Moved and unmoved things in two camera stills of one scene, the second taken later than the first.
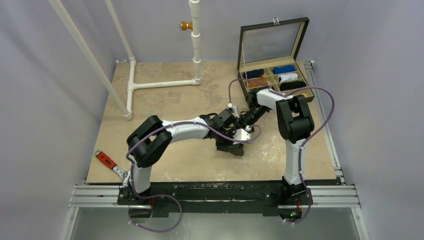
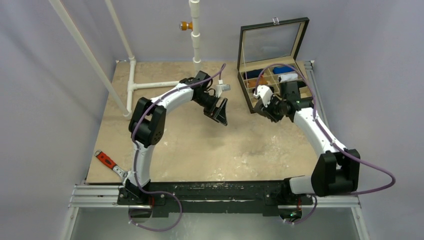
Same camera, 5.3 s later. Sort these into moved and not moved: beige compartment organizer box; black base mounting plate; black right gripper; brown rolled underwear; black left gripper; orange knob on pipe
Moved: black right gripper; black left gripper
Not moved: black base mounting plate; orange knob on pipe; brown rolled underwear; beige compartment organizer box
